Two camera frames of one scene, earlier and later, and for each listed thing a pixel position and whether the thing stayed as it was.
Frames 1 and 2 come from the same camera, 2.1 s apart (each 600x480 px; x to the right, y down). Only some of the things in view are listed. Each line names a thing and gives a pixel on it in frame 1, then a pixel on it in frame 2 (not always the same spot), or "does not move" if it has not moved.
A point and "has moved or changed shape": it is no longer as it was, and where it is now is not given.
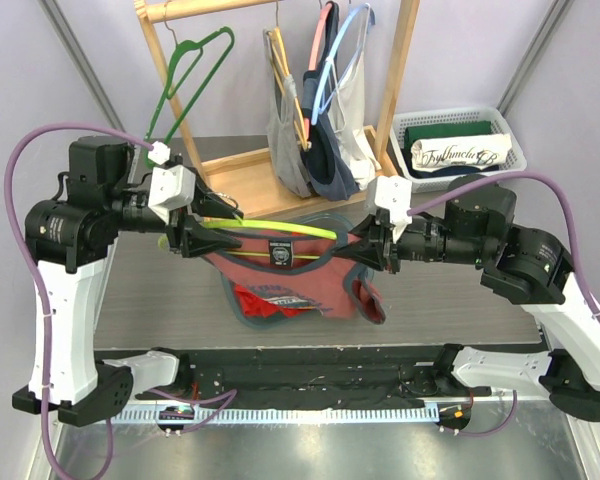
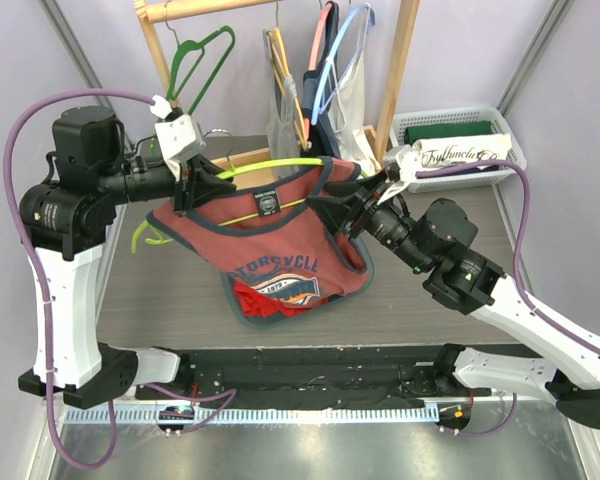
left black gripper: (188, 236) to (196, 184)
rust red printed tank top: (300, 271) has moved or changed shape
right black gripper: (385, 245) to (355, 211)
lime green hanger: (164, 241) to (160, 240)
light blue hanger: (329, 53) does not move
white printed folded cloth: (476, 152) does not move
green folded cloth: (415, 133) does not move
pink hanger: (318, 39) does not move
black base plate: (316, 377) does not move
